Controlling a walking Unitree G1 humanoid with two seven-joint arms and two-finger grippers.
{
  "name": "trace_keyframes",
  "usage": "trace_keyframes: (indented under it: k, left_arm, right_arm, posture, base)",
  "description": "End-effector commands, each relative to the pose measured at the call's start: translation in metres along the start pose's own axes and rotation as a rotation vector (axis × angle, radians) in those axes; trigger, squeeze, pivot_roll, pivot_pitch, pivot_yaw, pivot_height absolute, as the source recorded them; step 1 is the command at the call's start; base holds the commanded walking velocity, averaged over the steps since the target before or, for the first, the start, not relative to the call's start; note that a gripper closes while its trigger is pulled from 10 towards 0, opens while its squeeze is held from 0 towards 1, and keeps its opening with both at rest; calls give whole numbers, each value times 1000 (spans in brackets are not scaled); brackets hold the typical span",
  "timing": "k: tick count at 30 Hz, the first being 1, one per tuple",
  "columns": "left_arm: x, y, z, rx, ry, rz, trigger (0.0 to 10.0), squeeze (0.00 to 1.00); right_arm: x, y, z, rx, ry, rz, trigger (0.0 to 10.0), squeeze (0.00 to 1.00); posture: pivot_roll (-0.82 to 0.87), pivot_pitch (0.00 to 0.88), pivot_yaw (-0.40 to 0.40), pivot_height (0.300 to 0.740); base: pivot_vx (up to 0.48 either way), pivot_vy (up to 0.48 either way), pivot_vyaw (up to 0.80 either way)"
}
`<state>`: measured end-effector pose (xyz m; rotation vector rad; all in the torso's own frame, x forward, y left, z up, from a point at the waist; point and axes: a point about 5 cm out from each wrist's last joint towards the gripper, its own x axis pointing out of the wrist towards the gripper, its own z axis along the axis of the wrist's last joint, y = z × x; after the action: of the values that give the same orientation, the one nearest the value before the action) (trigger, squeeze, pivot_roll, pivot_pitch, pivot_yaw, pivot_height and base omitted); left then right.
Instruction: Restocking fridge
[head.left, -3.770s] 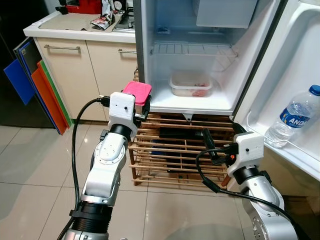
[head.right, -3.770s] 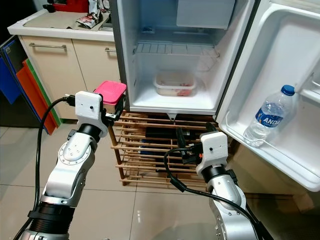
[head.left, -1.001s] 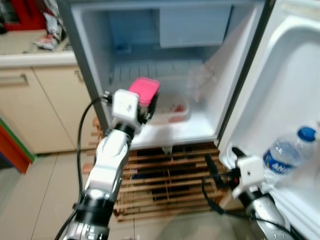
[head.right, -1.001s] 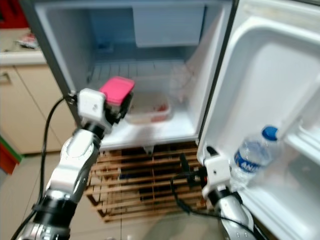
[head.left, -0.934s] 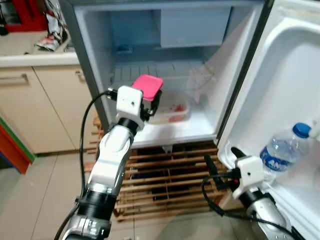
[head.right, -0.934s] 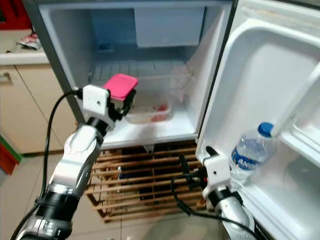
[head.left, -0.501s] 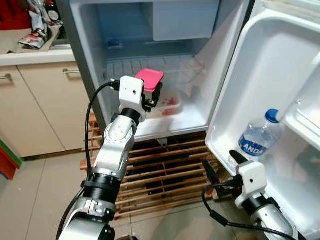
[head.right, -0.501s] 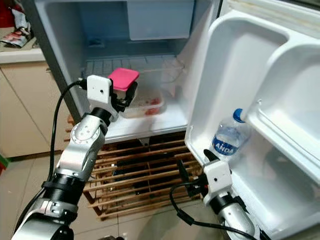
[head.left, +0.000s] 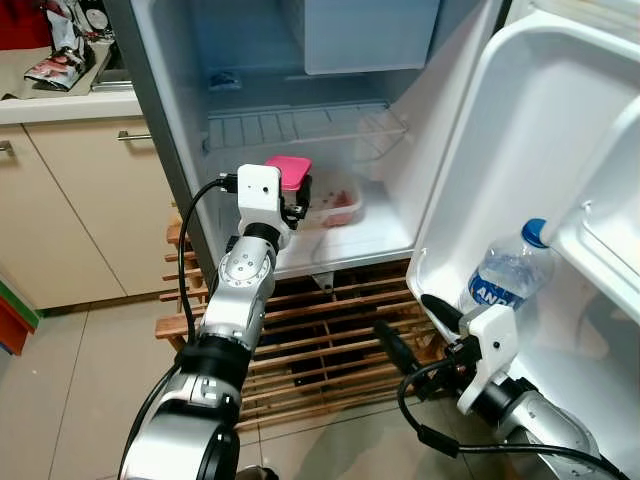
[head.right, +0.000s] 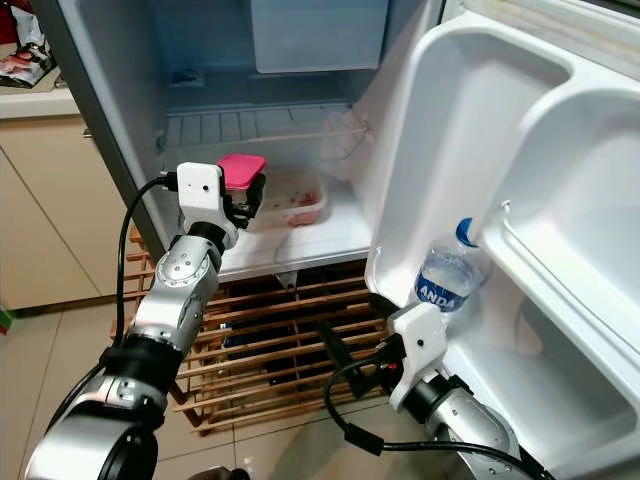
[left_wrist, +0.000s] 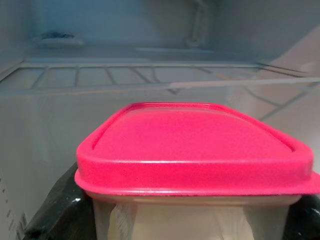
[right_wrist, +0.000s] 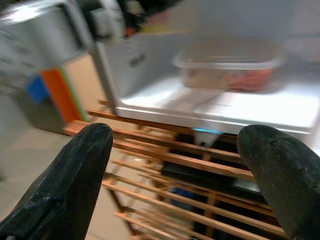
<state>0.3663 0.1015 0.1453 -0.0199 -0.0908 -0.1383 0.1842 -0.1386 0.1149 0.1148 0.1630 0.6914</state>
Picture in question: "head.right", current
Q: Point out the blue cap water bottle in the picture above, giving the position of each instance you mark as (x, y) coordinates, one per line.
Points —
(450, 275)

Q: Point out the green cutting board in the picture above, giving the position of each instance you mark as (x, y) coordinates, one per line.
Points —
(5, 320)

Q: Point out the clear box with red food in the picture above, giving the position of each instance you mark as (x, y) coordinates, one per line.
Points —
(300, 205)

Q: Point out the translucent freezer flap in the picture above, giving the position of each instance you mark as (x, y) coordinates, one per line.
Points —
(320, 35)

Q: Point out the wooden slatted rack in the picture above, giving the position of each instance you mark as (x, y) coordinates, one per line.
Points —
(260, 360)

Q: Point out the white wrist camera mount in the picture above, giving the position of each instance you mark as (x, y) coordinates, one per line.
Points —
(200, 195)
(420, 340)

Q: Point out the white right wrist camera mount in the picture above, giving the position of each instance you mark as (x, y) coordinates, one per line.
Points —
(420, 340)

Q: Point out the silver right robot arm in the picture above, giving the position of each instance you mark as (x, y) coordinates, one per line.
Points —
(470, 420)

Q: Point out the printed foil snack packet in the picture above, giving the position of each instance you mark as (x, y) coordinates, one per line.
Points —
(25, 60)

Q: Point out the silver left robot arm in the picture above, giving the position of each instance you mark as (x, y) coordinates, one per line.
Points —
(175, 290)

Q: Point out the beige kitchen cabinet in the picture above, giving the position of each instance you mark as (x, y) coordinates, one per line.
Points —
(60, 220)

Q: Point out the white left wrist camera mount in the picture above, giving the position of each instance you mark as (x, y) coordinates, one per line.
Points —
(200, 195)

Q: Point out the white fridge door shelf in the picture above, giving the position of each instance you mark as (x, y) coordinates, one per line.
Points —
(580, 260)

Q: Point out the pink lid clear container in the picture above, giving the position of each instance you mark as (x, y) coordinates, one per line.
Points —
(242, 170)

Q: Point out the white fridge door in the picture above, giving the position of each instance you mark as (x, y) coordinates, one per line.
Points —
(460, 150)

